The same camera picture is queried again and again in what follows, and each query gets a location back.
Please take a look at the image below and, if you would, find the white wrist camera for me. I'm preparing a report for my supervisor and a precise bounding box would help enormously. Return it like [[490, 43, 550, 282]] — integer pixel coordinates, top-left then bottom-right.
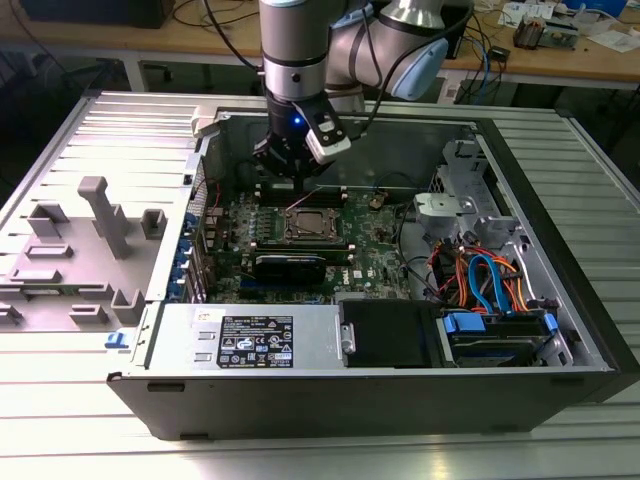
[[302, 102, 352, 165]]

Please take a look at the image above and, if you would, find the green motherboard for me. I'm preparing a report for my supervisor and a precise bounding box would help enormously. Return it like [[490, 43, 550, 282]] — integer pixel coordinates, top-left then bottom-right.
[[198, 185, 417, 306]]

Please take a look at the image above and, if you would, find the open black PC case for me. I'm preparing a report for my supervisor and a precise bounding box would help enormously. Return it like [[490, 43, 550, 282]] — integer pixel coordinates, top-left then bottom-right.
[[105, 102, 640, 442]]

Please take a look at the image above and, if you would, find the orange wire bundle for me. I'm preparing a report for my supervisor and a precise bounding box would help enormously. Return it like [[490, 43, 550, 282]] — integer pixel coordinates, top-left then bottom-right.
[[430, 240, 474, 307], [501, 257, 533, 312]]

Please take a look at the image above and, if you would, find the dark chair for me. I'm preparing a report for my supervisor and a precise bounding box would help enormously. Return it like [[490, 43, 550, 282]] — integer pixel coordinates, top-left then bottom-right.
[[0, 43, 129, 166]]

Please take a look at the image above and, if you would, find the blue network cable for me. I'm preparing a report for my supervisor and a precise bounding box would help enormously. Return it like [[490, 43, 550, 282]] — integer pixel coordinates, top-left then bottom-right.
[[474, 37, 496, 99]]

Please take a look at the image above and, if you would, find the white printed card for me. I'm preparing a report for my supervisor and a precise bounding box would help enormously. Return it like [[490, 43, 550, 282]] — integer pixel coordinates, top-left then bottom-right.
[[498, 0, 554, 27]]

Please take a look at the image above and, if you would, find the black camera cable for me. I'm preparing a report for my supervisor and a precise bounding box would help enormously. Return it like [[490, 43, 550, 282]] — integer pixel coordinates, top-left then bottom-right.
[[347, 4, 476, 144]]

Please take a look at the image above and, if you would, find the black looped wire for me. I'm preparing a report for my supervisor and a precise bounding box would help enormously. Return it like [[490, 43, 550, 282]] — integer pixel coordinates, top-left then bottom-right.
[[373, 171, 417, 202]]

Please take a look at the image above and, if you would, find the CPU socket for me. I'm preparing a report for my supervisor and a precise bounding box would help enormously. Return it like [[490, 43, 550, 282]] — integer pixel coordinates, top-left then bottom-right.
[[283, 206, 344, 242]]

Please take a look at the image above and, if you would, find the thin metal locking lever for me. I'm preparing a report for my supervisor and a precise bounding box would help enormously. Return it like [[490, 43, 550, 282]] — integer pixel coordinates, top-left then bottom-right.
[[285, 187, 325, 211]]

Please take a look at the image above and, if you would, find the copper coil part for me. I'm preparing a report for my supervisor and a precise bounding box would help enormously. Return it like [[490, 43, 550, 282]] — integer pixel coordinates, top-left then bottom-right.
[[514, 13, 547, 50]]

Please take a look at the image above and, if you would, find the blue flat data wire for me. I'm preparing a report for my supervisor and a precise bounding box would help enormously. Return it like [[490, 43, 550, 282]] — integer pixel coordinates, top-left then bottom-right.
[[467, 252, 512, 316]]

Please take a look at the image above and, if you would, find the silver power supply unit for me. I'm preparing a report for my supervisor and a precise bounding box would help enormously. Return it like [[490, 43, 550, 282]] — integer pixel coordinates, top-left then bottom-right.
[[143, 301, 347, 372]]

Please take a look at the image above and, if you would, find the grey metal device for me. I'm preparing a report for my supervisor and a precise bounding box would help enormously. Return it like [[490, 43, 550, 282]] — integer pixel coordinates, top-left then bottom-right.
[[542, 18, 582, 50]]

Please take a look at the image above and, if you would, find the thin red black wire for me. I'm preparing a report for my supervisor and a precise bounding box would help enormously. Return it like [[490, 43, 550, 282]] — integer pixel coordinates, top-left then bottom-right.
[[193, 178, 224, 211]]

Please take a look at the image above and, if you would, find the silver metal bracket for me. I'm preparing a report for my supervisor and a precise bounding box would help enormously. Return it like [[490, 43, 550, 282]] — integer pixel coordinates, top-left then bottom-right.
[[412, 191, 475, 232]]

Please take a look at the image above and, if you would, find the tall black box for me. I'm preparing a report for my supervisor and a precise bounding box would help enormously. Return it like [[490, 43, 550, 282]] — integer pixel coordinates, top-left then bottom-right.
[[443, 0, 475, 61]]

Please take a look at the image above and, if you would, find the silver square CPU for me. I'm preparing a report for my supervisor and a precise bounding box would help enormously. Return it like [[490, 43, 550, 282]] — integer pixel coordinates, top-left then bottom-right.
[[295, 212, 327, 237]]

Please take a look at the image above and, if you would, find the hard disk in blue carrier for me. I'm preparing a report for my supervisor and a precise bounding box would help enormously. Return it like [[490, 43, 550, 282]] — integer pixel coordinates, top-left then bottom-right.
[[437, 307, 562, 370]]

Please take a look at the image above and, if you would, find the large black box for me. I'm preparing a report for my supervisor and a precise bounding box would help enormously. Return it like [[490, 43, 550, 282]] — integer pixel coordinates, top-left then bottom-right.
[[19, 0, 177, 30]]

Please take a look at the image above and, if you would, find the black graphics card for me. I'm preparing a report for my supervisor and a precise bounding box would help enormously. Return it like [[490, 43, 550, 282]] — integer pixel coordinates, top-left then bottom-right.
[[251, 251, 327, 287]]

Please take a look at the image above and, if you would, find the wooden desk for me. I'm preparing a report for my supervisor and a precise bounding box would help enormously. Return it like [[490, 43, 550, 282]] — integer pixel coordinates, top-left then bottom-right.
[[0, 0, 640, 94]]

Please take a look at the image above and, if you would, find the grey parts rack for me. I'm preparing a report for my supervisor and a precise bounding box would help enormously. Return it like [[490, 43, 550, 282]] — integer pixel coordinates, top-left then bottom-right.
[[0, 174, 169, 335]]

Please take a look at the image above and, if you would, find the blue plastic clip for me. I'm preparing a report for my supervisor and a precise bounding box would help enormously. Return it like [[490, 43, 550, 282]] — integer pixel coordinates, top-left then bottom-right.
[[103, 329, 131, 351]]

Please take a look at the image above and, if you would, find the white paper sheet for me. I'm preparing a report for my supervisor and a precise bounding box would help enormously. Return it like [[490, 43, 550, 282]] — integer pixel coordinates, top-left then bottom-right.
[[585, 27, 640, 55]]

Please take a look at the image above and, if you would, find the metal socket cover frame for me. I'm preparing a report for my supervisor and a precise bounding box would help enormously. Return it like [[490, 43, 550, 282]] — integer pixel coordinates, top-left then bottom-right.
[[287, 208, 342, 241]]

